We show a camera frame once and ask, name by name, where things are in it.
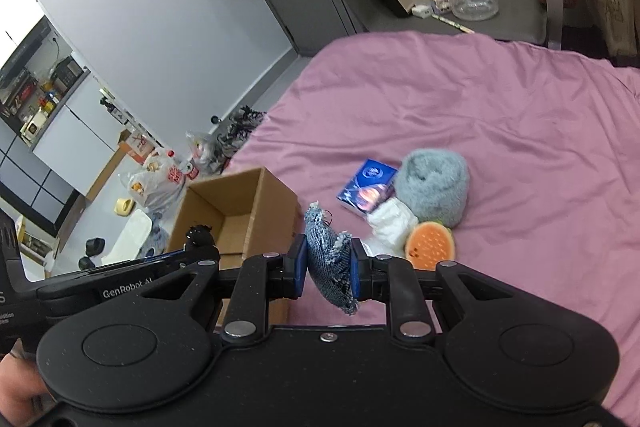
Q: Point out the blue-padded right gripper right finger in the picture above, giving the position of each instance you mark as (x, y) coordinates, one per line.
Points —
(392, 281)

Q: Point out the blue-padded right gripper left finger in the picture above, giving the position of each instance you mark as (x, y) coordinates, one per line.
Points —
(261, 280)

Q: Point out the blue denim heart cushion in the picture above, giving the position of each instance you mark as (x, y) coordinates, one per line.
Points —
(329, 259)

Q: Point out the orange burger plush toy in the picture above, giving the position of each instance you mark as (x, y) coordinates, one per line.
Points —
(428, 244)

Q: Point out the black knitted plush toy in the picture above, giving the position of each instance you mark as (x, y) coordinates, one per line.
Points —
(199, 237)

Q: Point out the person's left hand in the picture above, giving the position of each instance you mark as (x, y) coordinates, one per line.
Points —
(21, 387)

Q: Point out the brown cardboard box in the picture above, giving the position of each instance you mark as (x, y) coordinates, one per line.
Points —
(250, 214)

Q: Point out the blue tissue pack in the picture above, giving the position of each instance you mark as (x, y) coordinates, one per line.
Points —
(371, 185)

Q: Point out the red-capped plastic bottle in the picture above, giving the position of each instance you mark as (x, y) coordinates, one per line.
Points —
(186, 166)

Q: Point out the white plastic shopping bag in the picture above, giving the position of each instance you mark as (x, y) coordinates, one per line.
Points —
(155, 185)

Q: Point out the yellow slipper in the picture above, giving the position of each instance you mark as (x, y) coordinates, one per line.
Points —
(124, 206)

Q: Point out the clear plastic bag with items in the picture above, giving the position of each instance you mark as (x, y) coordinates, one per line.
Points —
(205, 151)

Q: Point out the grey sneakers pair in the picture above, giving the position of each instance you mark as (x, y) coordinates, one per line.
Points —
(242, 122)

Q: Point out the white kitchen cabinet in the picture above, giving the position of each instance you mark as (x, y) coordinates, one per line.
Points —
(80, 138)

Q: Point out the small orange cardboard box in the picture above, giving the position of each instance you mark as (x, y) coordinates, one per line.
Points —
(135, 145)

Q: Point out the pink bed sheet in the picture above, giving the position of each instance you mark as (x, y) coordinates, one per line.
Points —
(529, 156)

